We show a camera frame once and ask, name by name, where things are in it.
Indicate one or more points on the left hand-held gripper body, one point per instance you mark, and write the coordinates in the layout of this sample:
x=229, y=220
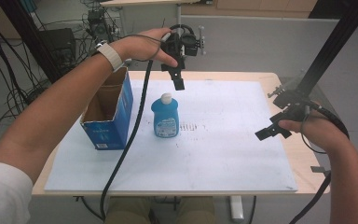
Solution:
x=180, y=46

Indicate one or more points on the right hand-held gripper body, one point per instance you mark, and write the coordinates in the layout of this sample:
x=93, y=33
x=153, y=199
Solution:
x=295, y=105

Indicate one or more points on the blue detergent bottle white cap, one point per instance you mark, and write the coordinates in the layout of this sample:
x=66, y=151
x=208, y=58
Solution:
x=165, y=119

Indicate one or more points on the blue cardboard box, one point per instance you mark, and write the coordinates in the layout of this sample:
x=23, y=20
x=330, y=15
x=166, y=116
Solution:
x=113, y=124

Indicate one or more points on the person's right hand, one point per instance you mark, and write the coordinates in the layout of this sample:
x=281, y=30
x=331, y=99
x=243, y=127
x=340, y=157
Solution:
x=321, y=130

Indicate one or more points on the person's left hand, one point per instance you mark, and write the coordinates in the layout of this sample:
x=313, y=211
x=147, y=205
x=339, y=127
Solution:
x=140, y=46

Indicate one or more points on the white foam mat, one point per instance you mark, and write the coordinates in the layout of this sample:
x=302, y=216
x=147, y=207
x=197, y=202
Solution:
x=214, y=155

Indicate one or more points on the grey tape strip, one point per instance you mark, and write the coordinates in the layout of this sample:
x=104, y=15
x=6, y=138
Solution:
x=320, y=170

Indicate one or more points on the white wristband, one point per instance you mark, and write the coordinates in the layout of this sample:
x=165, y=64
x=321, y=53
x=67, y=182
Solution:
x=111, y=56

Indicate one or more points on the white table leg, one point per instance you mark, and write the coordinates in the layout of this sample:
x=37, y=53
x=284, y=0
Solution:
x=236, y=208

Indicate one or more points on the person's right leg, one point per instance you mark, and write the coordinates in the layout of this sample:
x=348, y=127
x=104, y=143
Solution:
x=195, y=211

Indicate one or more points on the person's leg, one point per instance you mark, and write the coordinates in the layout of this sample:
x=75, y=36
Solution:
x=195, y=211
x=127, y=211

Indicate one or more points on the black computer tower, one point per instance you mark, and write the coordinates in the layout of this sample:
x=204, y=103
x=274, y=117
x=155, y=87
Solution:
x=59, y=45

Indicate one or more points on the person's left leg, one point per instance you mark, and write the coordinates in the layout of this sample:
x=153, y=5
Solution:
x=127, y=211

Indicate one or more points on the white shirt sleeve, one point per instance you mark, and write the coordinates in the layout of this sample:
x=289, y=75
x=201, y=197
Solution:
x=3, y=196

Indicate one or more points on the metal clamp bracket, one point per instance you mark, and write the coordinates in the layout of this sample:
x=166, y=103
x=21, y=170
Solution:
x=276, y=91

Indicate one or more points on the black metal frame post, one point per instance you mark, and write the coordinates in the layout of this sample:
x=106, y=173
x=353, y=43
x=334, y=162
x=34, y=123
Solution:
x=28, y=37
x=332, y=46

